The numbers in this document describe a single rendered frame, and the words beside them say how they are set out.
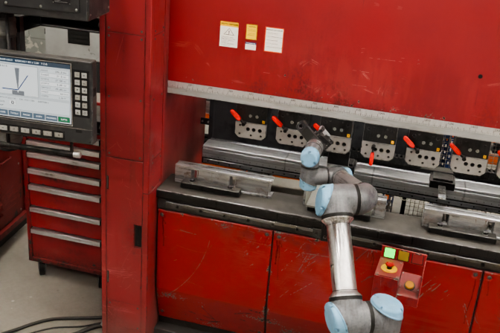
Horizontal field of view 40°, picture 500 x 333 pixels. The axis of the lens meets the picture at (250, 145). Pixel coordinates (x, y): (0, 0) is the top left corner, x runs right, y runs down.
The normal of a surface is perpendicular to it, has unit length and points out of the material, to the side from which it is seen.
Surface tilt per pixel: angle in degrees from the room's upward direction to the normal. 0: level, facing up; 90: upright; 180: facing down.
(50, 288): 0
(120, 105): 90
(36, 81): 90
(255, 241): 90
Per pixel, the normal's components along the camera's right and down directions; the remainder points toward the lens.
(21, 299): 0.07, -0.93
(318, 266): -0.25, 0.34
